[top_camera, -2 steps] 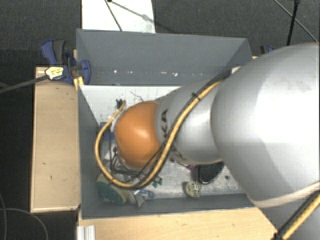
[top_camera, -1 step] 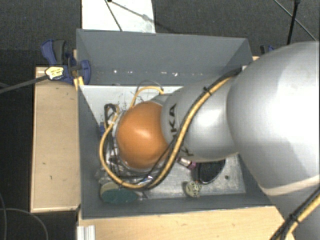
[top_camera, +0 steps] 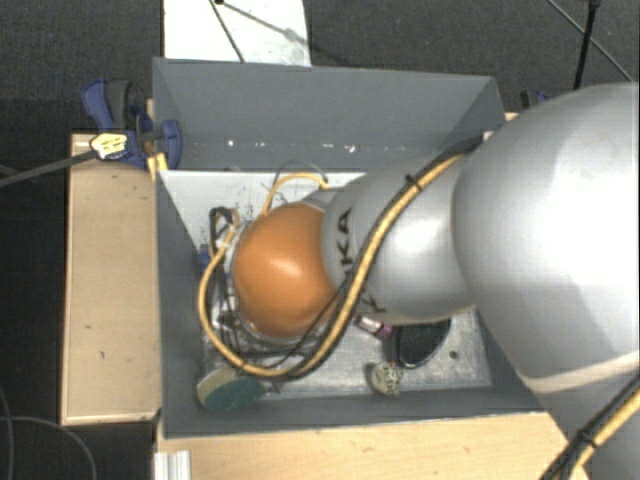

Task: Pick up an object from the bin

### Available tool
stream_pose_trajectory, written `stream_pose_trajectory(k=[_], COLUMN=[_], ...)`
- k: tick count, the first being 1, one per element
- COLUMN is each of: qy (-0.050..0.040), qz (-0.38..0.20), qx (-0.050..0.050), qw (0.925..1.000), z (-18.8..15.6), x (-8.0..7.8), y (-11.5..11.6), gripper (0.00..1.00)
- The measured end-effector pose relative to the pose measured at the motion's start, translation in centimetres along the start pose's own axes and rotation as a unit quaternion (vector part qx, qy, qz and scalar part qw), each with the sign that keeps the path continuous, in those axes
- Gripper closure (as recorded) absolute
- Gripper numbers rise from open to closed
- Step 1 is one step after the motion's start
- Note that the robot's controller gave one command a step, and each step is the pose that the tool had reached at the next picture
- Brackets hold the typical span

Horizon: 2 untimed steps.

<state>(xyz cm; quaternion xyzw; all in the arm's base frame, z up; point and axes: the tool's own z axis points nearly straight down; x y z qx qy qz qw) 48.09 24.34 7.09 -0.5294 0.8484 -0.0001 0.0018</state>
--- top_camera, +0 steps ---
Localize grey metal bin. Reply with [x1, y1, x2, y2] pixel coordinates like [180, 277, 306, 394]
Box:
[150, 56, 552, 440]

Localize small purple and clear object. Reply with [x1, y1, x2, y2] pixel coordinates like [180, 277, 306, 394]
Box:
[353, 314, 397, 341]

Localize black sunglasses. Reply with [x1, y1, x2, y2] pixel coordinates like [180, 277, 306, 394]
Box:
[389, 319, 452, 370]

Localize cream speckled round object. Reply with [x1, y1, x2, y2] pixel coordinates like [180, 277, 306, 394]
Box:
[364, 360, 405, 397]

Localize green and cream round sponge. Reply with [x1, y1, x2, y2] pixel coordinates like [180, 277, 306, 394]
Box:
[195, 367, 267, 413]

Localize pale wood board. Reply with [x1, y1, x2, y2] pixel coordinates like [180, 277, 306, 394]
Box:
[60, 133, 164, 427]

